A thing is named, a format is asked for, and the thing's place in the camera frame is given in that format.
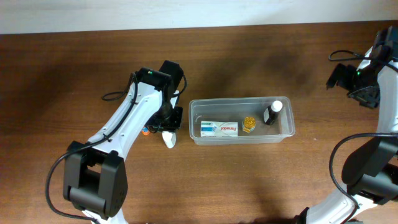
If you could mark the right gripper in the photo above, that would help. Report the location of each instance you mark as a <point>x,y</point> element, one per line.
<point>370,99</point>

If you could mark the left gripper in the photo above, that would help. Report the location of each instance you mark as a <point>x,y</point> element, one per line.
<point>173,125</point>

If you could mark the white spray bottle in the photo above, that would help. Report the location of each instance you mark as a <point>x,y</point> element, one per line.
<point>169,139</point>

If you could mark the white green medicine box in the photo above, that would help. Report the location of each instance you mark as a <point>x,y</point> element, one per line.
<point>218,129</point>

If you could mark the dark bottle white cap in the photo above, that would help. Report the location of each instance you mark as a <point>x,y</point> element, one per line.
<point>272,111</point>

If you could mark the small jar gold lid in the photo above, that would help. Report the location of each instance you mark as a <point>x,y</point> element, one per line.
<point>248,124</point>

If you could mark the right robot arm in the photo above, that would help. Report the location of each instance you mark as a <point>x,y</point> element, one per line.
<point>368,178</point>

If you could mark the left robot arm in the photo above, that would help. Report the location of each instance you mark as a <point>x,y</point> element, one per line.
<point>95,179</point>

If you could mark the clear plastic container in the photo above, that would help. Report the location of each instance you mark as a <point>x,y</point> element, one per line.
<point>235,110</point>

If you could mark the orange tube white cap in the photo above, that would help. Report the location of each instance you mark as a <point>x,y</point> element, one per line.
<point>145,131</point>

